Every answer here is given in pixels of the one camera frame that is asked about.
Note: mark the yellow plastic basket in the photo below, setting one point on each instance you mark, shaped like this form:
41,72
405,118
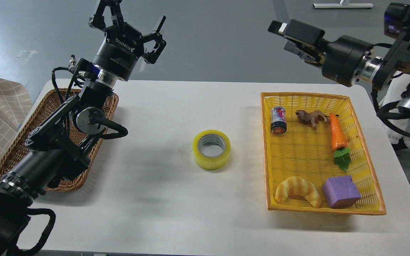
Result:
307,153

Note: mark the yellow tape roll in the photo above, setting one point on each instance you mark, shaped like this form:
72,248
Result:
211,149

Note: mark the orange toy carrot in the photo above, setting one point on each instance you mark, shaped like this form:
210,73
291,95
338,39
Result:
339,144

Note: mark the seated person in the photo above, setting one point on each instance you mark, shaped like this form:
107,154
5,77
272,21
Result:
395,89

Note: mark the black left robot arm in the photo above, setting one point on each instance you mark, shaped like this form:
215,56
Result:
24,230

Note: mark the brown wicker basket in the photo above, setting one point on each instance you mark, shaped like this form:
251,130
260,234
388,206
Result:
56,148

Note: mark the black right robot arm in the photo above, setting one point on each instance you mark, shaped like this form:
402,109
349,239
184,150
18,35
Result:
379,71

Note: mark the small soda can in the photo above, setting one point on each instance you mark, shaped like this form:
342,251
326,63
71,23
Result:
278,124

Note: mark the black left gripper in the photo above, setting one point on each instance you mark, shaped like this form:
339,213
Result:
117,53

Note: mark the white floor stand base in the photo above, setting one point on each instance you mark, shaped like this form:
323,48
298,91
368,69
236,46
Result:
343,5

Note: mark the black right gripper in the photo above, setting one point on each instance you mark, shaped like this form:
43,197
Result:
339,59

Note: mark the brown toy lion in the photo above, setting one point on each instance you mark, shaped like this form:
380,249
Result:
311,118

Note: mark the toy croissant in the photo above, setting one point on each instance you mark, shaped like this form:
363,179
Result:
298,186

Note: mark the purple foam block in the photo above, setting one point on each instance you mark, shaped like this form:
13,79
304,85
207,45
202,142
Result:
340,191

